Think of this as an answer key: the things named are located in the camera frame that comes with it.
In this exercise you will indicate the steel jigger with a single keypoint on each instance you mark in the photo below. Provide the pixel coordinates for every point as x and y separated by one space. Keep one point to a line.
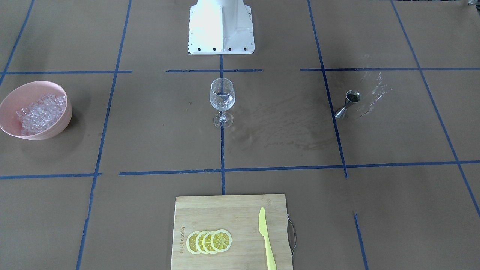
352 97

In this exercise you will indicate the clear wine glass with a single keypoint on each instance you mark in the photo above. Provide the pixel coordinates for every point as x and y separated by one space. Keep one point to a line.
222 97

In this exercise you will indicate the clear ice cubes pile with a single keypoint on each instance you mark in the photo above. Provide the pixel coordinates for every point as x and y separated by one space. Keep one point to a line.
41 114

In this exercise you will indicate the bamboo cutting board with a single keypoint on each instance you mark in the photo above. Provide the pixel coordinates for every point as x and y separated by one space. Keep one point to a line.
237 214

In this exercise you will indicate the yellow plastic knife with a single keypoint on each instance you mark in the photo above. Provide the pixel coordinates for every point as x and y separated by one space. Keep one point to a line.
263 229

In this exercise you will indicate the pink bowl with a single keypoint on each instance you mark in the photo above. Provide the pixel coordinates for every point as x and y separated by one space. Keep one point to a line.
24 96

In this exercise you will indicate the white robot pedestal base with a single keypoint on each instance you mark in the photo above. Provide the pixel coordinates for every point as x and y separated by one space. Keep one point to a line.
220 27

